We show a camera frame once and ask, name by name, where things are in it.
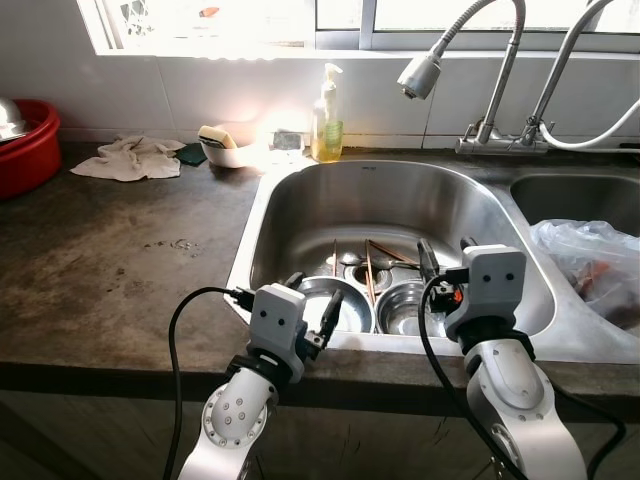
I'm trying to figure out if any stainless steel plate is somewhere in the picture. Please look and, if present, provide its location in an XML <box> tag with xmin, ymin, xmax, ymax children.
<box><xmin>295</xmin><ymin>277</ymin><xmax>377</xmax><ymax>337</ymax></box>

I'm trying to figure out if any steel sink drain strainer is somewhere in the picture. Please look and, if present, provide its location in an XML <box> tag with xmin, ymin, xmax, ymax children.
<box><xmin>352</xmin><ymin>263</ymin><xmax>393</xmax><ymax>289</ymax></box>

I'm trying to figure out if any stainless steel bowl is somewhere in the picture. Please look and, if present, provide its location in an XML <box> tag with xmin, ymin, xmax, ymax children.
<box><xmin>377</xmin><ymin>280</ymin><xmax>451</xmax><ymax>339</ymax></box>

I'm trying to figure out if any stainless steel double sink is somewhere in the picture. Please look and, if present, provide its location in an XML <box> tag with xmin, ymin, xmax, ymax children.
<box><xmin>225</xmin><ymin>155</ymin><xmax>640</xmax><ymax>366</ymax></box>

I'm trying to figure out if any clear plastic bag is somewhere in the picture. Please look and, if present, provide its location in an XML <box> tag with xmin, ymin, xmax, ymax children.
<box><xmin>530</xmin><ymin>219</ymin><xmax>640</xmax><ymax>333</ymax></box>

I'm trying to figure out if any red item inside bag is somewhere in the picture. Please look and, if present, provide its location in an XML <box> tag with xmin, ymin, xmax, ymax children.
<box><xmin>574</xmin><ymin>262</ymin><xmax>613</xmax><ymax>303</ymax></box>

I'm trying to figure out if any white sponge bowl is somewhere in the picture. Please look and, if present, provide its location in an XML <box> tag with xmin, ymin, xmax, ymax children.
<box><xmin>200</xmin><ymin>140</ymin><xmax>259</xmax><ymax>169</ymax></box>

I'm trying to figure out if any steel faucet with spray head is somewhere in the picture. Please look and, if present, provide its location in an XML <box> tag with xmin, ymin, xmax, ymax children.
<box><xmin>398</xmin><ymin>0</ymin><xmax>549</xmax><ymax>156</ymax></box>

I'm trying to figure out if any yellow dish soap pump bottle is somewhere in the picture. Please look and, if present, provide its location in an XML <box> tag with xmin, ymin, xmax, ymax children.
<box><xmin>312</xmin><ymin>63</ymin><xmax>345</xmax><ymax>163</ymax></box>

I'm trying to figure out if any green scouring pad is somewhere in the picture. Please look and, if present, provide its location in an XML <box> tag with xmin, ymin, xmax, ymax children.
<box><xmin>180</xmin><ymin>143</ymin><xmax>207</xmax><ymax>166</ymax></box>

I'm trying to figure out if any yellow sponge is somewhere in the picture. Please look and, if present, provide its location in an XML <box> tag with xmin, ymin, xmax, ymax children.
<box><xmin>198</xmin><ymin>125</ymin><xmax>238</xmax><ymax>150</ymax></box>

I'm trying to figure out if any plain steel gooseneck faucet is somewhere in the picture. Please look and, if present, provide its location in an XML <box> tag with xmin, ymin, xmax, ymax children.
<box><xmin>520</xmin><ymin>0</ymin><xmax>616</xmax><ymax>151</ymax></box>

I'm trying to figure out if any crumpled beige cloth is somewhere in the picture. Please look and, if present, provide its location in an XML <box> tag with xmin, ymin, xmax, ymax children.
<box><xmin>70</xmin><ymin>135</ymin><xmax>187</xmax><ymax>183</ymax></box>

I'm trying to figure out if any red plastic basin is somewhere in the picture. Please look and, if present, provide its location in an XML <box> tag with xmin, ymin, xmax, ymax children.
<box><xmin>0</xmin><ymin>98</ymin><xmax>62</xmax><ymax>199</ymax></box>

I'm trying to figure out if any steel pot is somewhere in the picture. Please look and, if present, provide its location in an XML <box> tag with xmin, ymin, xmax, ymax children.
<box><xmin>0</xmin><ymin>97</ymin><xmax>29</xmax><ymax>143</ymax></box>

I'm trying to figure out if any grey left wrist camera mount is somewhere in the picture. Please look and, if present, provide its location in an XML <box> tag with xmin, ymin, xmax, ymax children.
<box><xmin>247</xmin><ymin>284</ymin><xmax>308</xmax><ymax>383</ymax></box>

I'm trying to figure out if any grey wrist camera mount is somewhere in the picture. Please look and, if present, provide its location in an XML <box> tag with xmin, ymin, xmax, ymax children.
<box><xmin>444</xmin><ymin>245</ymin><xmax>528</xmax><ymax>343</ymax></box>
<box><xmin>247</xmin><ymin>284</ymin><xmax>308</xmax><ymax>383</ymax></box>

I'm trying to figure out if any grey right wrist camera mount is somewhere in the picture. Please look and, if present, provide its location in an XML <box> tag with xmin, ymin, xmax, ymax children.
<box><xmin>444</xmin><ymin>245</ymin><xmax>528</xmax><ymax>343</ymax></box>

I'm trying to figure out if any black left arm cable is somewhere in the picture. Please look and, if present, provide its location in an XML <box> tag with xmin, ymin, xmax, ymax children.
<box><xmin>163</xmin><ymin>286</ymin><xmax>257</xmax><ymax>480</ymax></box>

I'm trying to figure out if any white hose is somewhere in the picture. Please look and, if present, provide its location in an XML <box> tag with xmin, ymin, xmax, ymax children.
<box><xmin>540</xmin><ymin>100</ymin><xmax>640</xmax><ymax>153</ymax></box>

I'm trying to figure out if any white window frame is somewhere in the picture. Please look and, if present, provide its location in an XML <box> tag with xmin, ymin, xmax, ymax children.
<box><xmin>78</xmin><ymin>0</ymin><xmax>640</xmax><ymax>57</ymax></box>

